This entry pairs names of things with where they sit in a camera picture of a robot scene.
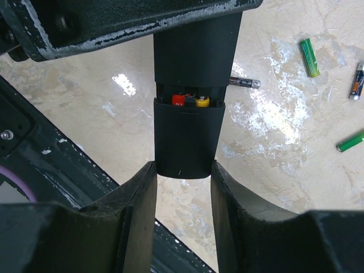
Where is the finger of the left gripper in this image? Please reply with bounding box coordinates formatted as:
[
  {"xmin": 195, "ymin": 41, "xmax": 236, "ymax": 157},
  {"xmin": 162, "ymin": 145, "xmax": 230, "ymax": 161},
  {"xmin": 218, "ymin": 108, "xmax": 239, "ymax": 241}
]
[{"xmin": 1, "ymin": 1, "xmax": 261, "ymax": 61}]

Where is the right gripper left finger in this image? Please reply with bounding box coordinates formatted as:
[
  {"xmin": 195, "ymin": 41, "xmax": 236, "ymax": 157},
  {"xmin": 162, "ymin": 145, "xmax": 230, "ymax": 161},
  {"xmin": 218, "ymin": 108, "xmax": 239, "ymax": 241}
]
[{"xmin": 1, "ymin": 162, "xmax": 157, "ymax": 272}]

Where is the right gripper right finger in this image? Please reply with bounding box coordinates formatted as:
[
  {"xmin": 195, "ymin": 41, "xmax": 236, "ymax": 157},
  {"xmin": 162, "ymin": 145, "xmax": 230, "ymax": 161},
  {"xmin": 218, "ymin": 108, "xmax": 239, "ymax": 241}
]
[{"xmin": 211, "ymin": 162, "xmax": 363, "ymax": 272}]

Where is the black battery cover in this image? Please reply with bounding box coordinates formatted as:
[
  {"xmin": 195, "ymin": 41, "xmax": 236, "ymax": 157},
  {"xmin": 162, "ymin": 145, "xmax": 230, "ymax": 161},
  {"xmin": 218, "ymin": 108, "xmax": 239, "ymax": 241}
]
[{"xmin": 154, "ymin": 99, "xmax": 225, "ymax": 179}]

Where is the black remote control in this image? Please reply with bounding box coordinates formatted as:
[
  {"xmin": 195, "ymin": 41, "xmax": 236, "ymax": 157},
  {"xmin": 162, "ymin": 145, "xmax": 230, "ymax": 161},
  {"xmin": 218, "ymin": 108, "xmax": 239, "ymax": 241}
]
[{"xmin": 153, "ymin": 13, "xmax": 242, "ymax": 107}]

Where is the green battery centre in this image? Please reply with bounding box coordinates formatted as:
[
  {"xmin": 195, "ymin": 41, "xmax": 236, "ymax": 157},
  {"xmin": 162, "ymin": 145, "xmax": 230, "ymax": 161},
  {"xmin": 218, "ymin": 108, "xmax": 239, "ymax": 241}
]
[{"xmin": 336, "ymin": 132, "xmax": 363, "ymax": 152}]

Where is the green battery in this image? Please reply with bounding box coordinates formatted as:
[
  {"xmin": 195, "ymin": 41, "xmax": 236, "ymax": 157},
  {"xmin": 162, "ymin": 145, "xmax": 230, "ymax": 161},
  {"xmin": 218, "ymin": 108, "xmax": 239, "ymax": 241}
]
[
  {"xmin": 336, "ymin": 132, "xmax": 363, "ymax": 152},
  {"xmin": 299, "ymin": 39, "xmax": 320, "ymax": 78}
]

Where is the dark battery on table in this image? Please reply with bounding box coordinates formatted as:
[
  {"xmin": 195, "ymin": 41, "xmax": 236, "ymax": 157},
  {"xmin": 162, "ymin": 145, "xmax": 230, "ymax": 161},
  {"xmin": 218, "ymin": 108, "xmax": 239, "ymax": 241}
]
[{"xmin": 229, "ymin": 77, "xmax": 260, "ymax": 89}]

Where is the grey battery top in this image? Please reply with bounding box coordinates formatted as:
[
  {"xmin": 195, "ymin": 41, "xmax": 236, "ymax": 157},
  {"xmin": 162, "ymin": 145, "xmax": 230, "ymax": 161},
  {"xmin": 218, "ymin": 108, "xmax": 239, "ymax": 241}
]
[{"xmin": 349, "ymin": 62, "xmax": 364, "ymax": 100}]

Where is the green battery right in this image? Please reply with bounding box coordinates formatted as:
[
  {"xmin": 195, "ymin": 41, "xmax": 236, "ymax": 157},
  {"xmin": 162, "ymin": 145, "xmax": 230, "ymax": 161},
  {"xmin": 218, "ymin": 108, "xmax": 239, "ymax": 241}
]
[{"xmin": 299, "ymin": 39, "xmax": 320, "ymax": 78}]

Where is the purple cable loop front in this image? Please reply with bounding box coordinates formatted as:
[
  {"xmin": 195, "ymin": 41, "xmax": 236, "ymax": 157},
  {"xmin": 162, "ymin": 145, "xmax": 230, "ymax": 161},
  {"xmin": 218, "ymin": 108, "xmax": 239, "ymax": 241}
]
[{"xmin": 0, "ymin": 164, "xmax": 38, "ymax": 203}]

